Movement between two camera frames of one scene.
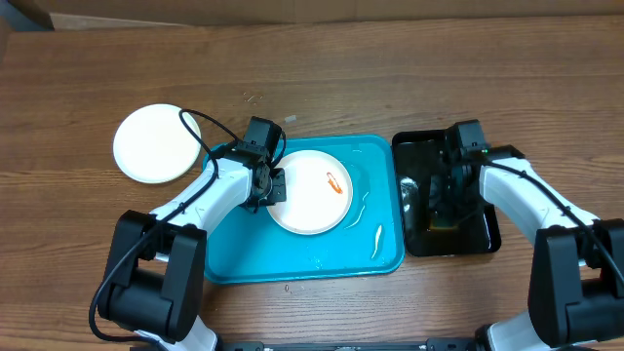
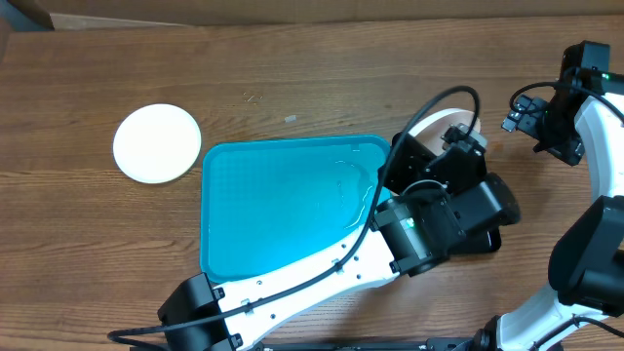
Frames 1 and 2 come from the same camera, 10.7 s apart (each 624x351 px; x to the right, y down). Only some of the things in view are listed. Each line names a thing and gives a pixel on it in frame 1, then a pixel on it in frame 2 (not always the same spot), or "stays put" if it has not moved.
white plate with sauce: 153,144 stays put
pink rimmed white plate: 319,193 -> 431,131
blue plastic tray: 252,247 stays put
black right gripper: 440,196 -> 528,113
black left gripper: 280,192 -> 406,168
